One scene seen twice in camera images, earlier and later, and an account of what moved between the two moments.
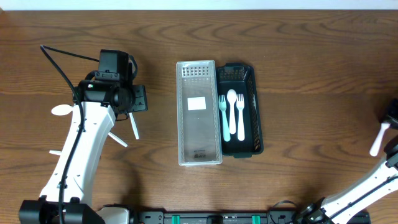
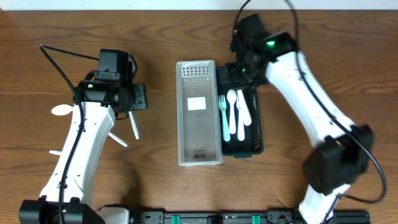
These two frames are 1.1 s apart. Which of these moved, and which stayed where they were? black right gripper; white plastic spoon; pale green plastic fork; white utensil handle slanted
Moved: black right gripper
Stayed: pale green plastic fork; white utensil handle slanted; white plastic spoon
